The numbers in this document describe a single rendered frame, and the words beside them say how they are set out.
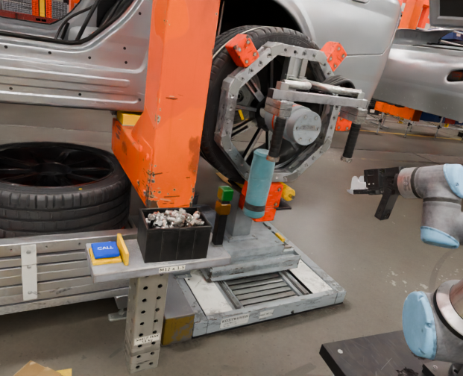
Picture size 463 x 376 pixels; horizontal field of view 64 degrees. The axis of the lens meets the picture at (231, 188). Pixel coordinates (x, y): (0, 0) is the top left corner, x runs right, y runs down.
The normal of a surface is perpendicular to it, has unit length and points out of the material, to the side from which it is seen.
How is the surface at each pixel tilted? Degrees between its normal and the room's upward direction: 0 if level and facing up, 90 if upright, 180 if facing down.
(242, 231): 90
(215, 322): 90
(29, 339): 0
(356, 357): 0
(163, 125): 90
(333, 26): 90
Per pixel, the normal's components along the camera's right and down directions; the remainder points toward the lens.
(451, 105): -0.70, 0.45
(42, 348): 0.16, -0.92
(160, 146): 0.44, 0.40
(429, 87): -0.83, 0.11
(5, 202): -0.01, 0.37
